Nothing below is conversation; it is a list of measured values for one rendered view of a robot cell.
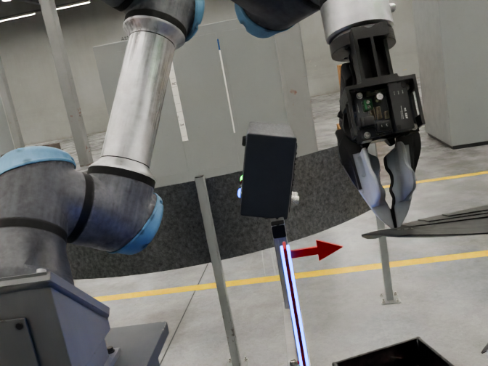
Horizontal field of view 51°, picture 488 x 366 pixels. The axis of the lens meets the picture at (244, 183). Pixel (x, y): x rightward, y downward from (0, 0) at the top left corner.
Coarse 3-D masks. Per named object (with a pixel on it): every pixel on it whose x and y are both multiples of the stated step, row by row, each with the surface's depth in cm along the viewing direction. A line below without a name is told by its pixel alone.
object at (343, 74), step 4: (344, 64) 58; (348, 64) 58; (344, 68) 58; (348, 68) 58; (344, 72) 58; (348, 72) 57; (344, 76) 57; (348, 76) 57; (344, 80) 58; (348, 80) 57; (344, 84) 58; (348, 84) 58; (344, 88) 59; (340, 92) 61; (340, 96) 62; (340, 108) 63; (340, 120) 65; (340, 124) 66
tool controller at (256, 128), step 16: (256, 128) 121; (272, 128) 124; (288, 128) 127; (256, 144) 111; (272, 144) 111; (288, 144) 111; (256, 160) 112; (272, 160) 112; (288, 160) 112; (256, 176) 113; (272, 176) 113; (288, 176) 112; (256, 192) 113; (272, 192) 113; (288, 192) 113; (240, 208) 115; (256, 208) 114; (272, 208) 114; (288, 208) 114
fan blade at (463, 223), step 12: (432, 216) 60; (444, 216) 57; (456, 216) 55; (468, 216) 54; (480, 216) 53; (396, 228) 54; (420, 228) 51; (432, 228) 50; (444, 228) 50; (456, 228) 49; (468, 228) 49; (480, 228) 48
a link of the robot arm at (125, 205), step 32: (128, 0) 89; (160, 0) 90; (192, 0) 94; (128, 32) 93; (160, 32) 91; (192, 32) 97; (128, 64) 89; (160, 64) 90; (128, 96) 87; (160, 96) 90; (128, 128) 86; (128, 160) 85; (96, 192) 79; (128, 192) 82; (96, 224) 79; (128, 224) 82
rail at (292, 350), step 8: (288, 312) 111; (288, 320) 108; (288, 328) 105; (288, 336) 102; (304, 336) 101; (288, 344) 99; (288, 352) 96; (296, 352) 98; (288, 360) 93; (296, 360) 93
